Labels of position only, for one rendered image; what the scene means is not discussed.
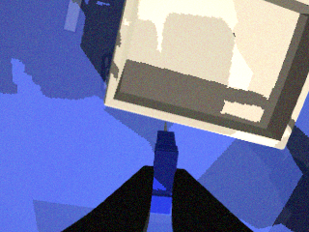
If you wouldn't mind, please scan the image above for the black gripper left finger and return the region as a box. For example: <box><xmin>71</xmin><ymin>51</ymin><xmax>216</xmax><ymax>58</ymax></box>
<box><xmin>61</xmin><ymin>165</ymin><xmax>154</xmax><ymax>232</ymax></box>

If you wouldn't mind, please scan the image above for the cream shallow tray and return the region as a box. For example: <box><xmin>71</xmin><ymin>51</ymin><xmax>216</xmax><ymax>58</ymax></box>
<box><xmin>104</xmin><ymin>0</ymin><xmax>309</xmax><ymax>150</ymax></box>

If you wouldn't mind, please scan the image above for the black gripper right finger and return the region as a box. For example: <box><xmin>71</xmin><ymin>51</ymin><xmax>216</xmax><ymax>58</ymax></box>
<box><xmin>171</xmin><ymin>169</ymin><xmax>255</xmax><ymax>232</ymax></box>

